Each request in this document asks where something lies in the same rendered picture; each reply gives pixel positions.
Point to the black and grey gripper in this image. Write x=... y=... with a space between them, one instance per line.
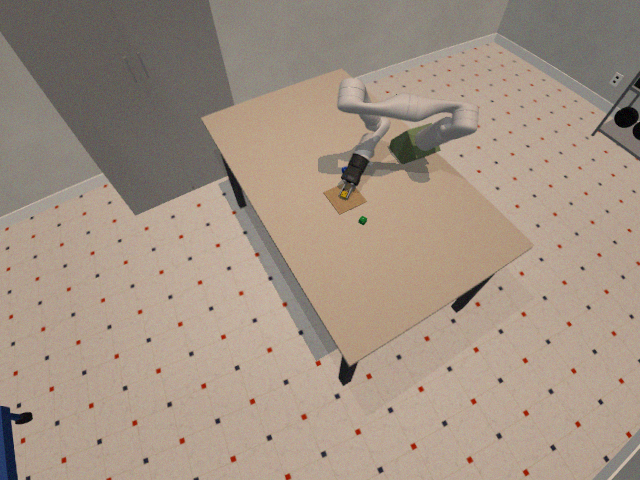
x=356 y=166

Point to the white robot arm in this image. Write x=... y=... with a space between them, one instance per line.
x=353 y=98

